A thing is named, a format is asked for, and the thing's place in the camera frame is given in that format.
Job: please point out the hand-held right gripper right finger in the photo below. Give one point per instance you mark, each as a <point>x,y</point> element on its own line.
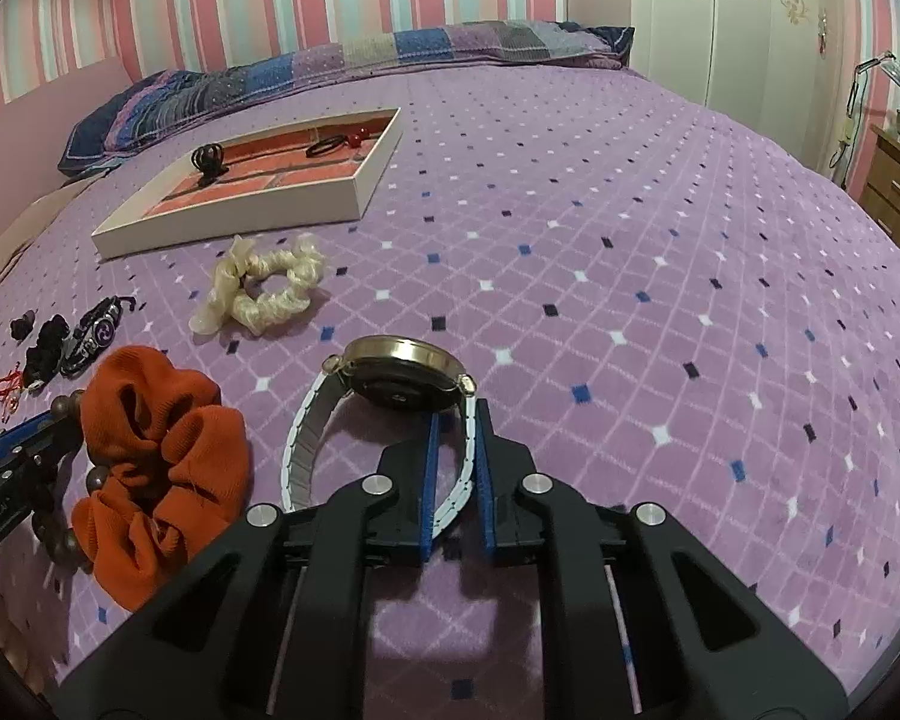
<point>486,495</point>

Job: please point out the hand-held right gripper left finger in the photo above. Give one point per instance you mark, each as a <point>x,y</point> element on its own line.
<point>429,491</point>

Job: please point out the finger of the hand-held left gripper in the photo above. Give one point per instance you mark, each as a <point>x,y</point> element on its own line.
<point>22,439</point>
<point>7,480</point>

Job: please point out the black scrunchie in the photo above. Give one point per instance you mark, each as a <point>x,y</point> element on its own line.
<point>46,349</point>

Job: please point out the orange scrunchie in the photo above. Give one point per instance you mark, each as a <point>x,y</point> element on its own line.
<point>157,450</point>

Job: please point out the cream satin scrunchie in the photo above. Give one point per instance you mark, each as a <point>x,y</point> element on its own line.
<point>262,307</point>

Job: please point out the white tray with red lining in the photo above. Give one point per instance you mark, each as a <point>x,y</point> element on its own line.
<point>232,223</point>

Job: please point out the small black object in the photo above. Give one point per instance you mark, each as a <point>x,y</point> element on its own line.
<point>21,328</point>

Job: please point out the beige cloth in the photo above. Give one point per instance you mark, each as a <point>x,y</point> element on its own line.
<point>15,240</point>

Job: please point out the pink headboard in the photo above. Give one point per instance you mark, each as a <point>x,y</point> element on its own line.
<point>52,112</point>

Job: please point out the black hair claw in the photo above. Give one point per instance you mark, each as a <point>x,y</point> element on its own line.
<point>208,161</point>

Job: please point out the striped blue purple pillow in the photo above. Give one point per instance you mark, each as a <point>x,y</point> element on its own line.
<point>330,64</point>

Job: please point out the white wardrobe with gold ornaments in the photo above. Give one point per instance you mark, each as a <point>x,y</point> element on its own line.
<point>690,30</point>

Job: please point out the wooden nightstand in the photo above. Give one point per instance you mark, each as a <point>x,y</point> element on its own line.
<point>896,187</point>

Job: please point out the desk lamp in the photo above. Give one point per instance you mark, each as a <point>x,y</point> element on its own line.
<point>886,67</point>

